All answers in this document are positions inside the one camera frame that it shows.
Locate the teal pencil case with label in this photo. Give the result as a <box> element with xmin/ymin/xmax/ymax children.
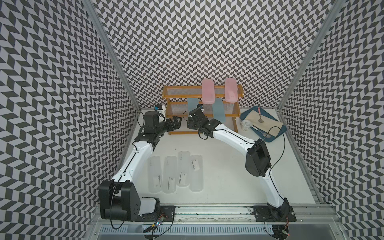
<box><xmin>187</xmin><ymin>98</ymin><xmax>199</xmax><ymax>111</ymax></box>

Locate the teal pencil case plain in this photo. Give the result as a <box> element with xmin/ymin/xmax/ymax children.
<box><xmin>212</xmin><ymin>98</ymin><xmax>226</xmax><ymax>123</ymax></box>

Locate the pink pencil case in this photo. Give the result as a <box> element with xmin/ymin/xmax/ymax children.
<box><xmin>225</xmin><ymin>78</ymin><xmax>239</xmax><ymax>103</ymax></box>
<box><xmin>202</xmin><ymin>79</ymin><xmax>216</xmax><ymax>105</ymax></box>

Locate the clear pencil case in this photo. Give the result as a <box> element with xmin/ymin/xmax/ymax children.
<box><xmin>177</xmin><ymin>151</ymin><xmax>191</xmax><ymax>187</ymax></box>
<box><xmin>190</xmin><ymin>155</ymin><xmax>204</xmax><ymax>192</ymax></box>
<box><xmin>162</xmin><ymin>156</ymin><xmax>177</xmax><ymax>194</ymax></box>
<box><xmin>148</xmin><ymin>156</ymin><xmax>162</xmax><ymax>194</ymax></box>

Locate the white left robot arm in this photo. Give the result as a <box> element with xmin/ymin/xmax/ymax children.
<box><xmin>98</xmin><ymin>111</ymin><xmax>182</xmax><ymax>222</ymax></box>

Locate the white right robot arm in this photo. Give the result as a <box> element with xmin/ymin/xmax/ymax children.
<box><xmin>188</xmin><ymin>108</ymin><xmax>291</xmax><ymax>222</ymax></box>

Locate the wooden three-tier shelf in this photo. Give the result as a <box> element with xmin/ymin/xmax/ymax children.
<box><xmin>163</xmin><ymin>85</ymin><xmax>244</xmax><ymax>133</ymax></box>

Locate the teal plastic tray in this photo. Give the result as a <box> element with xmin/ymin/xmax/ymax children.
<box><xmin>240</xmin><ymin>106</ymin><xmax>287</xmax><ymax>143</ymax></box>

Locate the beige cloth napkin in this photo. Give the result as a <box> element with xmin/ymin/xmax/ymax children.
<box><xmin>245</xmin><ymin>110</ymin><xmax>283</xmax><ymax>137</ymax></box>

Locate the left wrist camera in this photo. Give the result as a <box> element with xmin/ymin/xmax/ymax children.
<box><xmin>154</xmin><ymin>104</ymin><xmax>166</xmax><ymax>122</ymax></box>

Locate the small pink-handled spoon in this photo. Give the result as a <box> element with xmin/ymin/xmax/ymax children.
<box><xmin>258</xmin><ymin>107</ymin><xmax>264</xmax><ymax>123</ymax></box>

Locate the large white-handled spoon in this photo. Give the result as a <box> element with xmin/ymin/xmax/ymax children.
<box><xmin>251</xmin><ymin>125</ymin><xmax>271</xmax><ymax>138</ymax></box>

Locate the aluminium corner post left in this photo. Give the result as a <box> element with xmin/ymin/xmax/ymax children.
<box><xmin>82</xmin><ymin>0</ymin><xmax>141</xmax><ymax>110</ymax></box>

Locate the aluminium corner post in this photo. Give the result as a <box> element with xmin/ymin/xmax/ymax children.
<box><xmin>277</xmin><ymin>0</ymin><xmax>346</xmax><ymax>112</ymax></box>
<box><xmin>82</xmin><ymin>0</ymin><xmax>141</xmax><ymax>110</ymax></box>

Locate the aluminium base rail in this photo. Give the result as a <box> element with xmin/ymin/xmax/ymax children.
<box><xmin>83</xmin><ymin>204</ymin><xmax>349</xmax><ymax>240</ymax></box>

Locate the aluminium corner post right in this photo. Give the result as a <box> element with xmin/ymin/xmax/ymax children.
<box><xmin>277</xmin><ymin>0</ymin><xmax>346</xmax><ymax>112</ymax></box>

